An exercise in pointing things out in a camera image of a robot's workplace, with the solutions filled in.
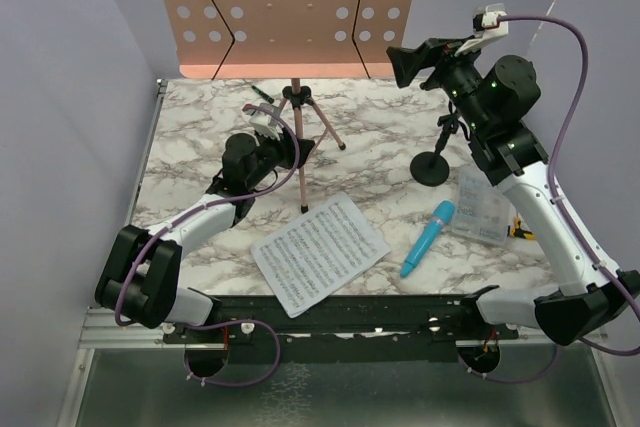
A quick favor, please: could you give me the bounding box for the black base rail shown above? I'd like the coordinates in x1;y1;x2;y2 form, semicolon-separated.
163;294;518;364

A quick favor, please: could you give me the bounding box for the pink music stand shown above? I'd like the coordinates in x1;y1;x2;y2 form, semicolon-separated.
148;0;424;213

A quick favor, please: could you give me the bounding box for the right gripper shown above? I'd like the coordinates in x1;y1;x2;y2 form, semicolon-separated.
387;34;490;134

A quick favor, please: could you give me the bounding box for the clear plastic parts box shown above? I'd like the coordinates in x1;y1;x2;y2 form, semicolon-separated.
450;165;511;246

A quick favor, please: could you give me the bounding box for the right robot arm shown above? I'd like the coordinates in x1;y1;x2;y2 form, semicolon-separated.
386;38;639;346

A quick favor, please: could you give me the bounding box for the black microphone stand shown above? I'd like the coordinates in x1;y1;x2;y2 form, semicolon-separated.
410;114;459;187

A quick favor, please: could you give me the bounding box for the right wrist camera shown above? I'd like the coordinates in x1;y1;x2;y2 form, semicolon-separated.
455;3;509;57

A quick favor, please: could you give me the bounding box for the teal toy microphone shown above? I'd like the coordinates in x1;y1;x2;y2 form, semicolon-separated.
400;200;455;278

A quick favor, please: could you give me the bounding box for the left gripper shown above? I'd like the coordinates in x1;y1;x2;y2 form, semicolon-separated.
246;126;314;189

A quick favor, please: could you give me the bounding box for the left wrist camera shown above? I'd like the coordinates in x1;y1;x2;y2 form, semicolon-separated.
243;103;283;139

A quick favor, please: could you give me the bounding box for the sheet music page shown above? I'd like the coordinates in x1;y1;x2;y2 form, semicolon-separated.
251;192;391;318

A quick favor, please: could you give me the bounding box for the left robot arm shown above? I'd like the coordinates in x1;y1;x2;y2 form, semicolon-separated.
94;132;315;342

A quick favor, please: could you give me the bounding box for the aluminium frame rail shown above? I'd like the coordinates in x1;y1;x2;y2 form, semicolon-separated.
78;308;609;350

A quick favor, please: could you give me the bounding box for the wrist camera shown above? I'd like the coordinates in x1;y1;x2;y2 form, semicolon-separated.
243;103;283;139
455;3;509;57

